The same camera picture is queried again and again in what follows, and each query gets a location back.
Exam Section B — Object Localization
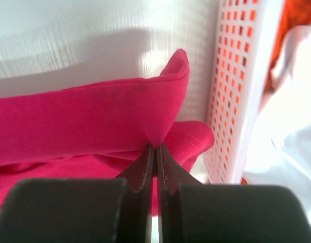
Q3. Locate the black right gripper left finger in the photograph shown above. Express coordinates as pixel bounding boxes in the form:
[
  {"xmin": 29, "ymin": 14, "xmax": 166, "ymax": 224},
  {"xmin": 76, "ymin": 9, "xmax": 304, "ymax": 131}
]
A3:
[{"xmin": 116, "ymin": 144, "xmax": 154, "ymax": 242}]

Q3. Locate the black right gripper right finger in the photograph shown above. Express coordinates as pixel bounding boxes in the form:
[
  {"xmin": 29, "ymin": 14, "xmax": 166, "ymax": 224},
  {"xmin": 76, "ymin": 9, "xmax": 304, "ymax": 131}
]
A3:
[{"xmin": 156, "ymin": 143, "xmax": 200, "ymax": 242}]

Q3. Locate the magenta t shirt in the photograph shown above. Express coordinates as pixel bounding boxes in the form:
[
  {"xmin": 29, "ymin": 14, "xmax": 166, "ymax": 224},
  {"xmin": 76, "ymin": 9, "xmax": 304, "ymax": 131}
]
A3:
[{"xmin": 0, "ymin": 49, "xmax": 214, "ymax": 207}]

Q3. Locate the white t shirt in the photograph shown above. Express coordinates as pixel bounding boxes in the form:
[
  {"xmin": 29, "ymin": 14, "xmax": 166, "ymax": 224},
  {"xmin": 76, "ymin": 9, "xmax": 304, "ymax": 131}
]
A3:
[{"xmin": 243, "ymin": 25, "xmax": 311, "ymax": 225}]

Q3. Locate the white perforated plastic basket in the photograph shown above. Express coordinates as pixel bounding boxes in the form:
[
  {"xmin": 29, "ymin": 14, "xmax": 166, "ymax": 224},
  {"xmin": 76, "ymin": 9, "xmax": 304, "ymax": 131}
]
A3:
[{"xmin": 205, "ymin": 1, "xmax": 284, "ymax": 184}]

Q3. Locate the orange t shirt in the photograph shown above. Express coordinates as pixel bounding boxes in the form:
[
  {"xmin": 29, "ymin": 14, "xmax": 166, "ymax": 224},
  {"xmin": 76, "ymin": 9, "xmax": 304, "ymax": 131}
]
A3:
[{"xmin": 213, "ymin": 0, "xmax": 311, "ymax": 185}]

